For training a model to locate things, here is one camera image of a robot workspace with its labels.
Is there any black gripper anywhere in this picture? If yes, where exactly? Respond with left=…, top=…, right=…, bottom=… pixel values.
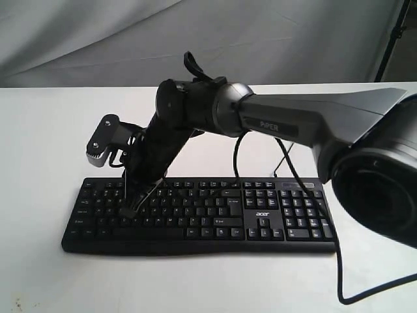
left=119, top=114, right=192, bottom=218

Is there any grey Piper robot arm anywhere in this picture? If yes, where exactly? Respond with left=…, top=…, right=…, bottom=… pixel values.
left=125, top=52, right=416, bottom=247

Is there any black Acer keyboard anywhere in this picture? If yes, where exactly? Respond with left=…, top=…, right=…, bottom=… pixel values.
left=61, top=177, right=335, bottom=256

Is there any grey backdrop cloth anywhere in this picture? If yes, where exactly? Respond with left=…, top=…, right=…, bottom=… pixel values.
left=1, top=1, right=401, bottom=87

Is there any black tripod stand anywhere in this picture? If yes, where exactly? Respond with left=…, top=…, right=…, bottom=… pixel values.
left=375, top=1, right=416, bottom=82

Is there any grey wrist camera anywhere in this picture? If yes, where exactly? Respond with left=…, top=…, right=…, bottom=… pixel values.
left=86, top=114, right=140, bottom=168

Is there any black robot camera cable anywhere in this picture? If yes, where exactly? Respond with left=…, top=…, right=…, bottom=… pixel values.
left=231, top=132, right=417, bottom=306

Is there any black USB cable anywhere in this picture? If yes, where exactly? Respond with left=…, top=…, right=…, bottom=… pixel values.
left=272, top=136, right=294, bottom=179

